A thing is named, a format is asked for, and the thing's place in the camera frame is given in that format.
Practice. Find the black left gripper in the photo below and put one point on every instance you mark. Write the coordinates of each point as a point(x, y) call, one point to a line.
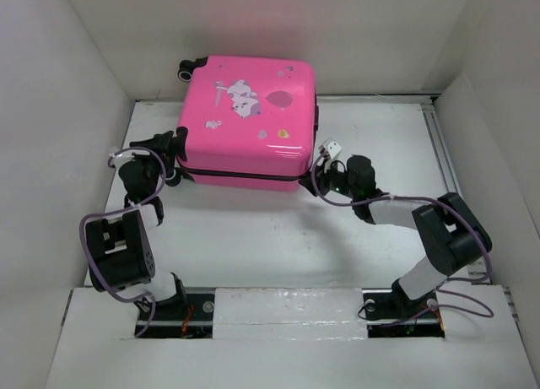
point(162, 144)

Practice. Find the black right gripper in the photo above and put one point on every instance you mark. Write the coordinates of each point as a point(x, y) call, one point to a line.
point(324, 173)

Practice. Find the pink suitcase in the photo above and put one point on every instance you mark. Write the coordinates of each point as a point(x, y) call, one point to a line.
point(247, 122)

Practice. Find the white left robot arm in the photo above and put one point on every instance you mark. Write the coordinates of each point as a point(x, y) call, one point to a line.
point(116, 244)

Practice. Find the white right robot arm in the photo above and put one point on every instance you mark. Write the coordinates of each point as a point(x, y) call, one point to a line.
point(451, 235)

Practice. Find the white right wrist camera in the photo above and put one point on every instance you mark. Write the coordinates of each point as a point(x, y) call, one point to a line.
point(330, 149)

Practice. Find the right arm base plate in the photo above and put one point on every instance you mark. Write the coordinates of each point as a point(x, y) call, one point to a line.
point(385, 319)

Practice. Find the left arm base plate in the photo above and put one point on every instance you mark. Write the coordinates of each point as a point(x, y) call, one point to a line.
point(179, 321)

